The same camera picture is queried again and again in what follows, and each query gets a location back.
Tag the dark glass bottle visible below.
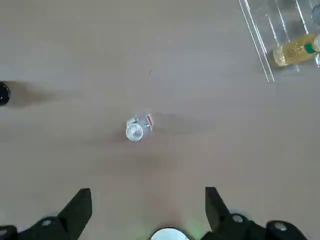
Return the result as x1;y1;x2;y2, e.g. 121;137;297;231
0;81;12;107

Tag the clear drink bottle red label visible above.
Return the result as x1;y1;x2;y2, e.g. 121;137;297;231
124;111;155;143

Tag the yellow drink bottle white cap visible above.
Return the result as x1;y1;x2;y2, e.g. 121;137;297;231
272;33;320;68

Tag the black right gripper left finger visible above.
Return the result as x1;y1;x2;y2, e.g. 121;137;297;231
0;187;93;240

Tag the clear acrylic bottle shelf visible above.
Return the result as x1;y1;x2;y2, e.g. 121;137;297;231
236;0;320;84

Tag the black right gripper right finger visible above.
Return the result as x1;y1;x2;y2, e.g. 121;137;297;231
199;186;316;240

